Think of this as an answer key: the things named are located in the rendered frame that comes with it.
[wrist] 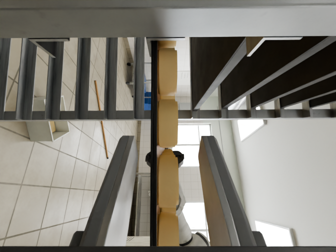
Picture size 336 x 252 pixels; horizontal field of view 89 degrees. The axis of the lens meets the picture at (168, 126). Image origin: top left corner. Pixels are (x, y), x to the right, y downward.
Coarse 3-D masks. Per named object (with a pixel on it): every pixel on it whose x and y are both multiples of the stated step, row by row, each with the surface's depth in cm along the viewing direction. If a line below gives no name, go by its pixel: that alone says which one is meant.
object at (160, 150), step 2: (158, 46) 20; (158, 48) 20; (158, 94) 20; (158, 96) 20; (158, 98) 20; (158, 100) 20; (158, 146) 19; (158, 148) 19; (160, 148) 24; (162, 148) 32; (164, 148) 49; (158, 150) 19; (160, 150) 24; (162, 150) 32; (158, 152) 19; (160, 152) 24; (162, 152) 32; (158, 154) 19; (160, 154) 24; (158, 156) 19; (158, 206) 19; (158, 208) 19; (158, 210) 19; (158, 212) 19
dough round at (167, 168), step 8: (160, 160) 16; (168, 160) 16; (176, 160) 16; (160, 168) 15; (168, 168) 15; (176, 168) 16; (160, 176) 15; (168, 176) 15; (176, 176) 15; (160, 184) 15; (168, 184) 15; (176, 184) 15; (160, 192) 15; (168, 192) 15; (176, 192) 15; (160, 200) 15; (168, 200) 15; (176, 200) 15
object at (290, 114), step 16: (32, 112) 55; (64, 112) 55; (96, 112) 55; (128, 112) 55; (144, 112) 55; (208, 112) 55; (240, 112) 55; (256, 112) 55; (272, 112) 55; (288, 112) 55; (320, 112) 55
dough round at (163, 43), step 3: (159, 42) 19; (162, 42) 18; (165, 42) 18; (168, 42) 18; (171, 42) 18; (174, 42) 19; (159, 45) 19; (162, 45) 19; (165, 45) 19; (168, 45) 19; (171, 45) 19; (174, 45) 19
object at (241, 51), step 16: (192, 48) 52; (208, 48) 32; (224, 48) 23; (240, 48) 19; (192, 64) 52; (208, 64) 32; (224, 64) 23; (192, 80) 52; (208, 80) 32; (192, 96) 53; (208, 96) 38
